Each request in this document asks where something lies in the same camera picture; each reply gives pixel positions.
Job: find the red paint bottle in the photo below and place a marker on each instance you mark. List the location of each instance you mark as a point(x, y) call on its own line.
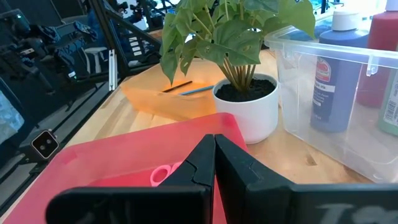
point(379, 46)

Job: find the green plant in white pot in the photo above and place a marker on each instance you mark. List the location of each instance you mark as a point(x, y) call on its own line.
point(242, 46)

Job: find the orange translucent plastic bin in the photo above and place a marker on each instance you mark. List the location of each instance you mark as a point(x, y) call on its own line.
point(161, 102)

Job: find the black aluminium rig frame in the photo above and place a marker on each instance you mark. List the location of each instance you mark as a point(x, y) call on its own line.
point(105, 31)

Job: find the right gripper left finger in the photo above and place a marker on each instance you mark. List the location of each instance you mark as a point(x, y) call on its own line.
point(140, 205)

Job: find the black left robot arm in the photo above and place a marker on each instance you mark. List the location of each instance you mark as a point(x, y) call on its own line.
point(146, 15)

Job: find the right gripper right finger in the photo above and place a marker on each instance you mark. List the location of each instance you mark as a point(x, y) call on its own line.
point(264, 202)

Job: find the white stool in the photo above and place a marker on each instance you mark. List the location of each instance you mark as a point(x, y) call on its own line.
point(94, 51)

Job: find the pink translucent plastic bin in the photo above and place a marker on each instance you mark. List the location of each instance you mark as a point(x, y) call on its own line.
point(109, 155)

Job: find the green paint bottle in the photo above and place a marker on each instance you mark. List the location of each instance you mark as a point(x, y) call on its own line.
point(390, 109)

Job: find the clear plastic bin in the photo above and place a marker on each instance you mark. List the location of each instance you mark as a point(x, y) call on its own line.
point(342, 149)

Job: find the blue paint bottle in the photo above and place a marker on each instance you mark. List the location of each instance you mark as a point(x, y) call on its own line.
point(332, 77)

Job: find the black table-level camera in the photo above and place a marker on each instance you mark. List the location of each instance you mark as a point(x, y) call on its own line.
point(45, 144)

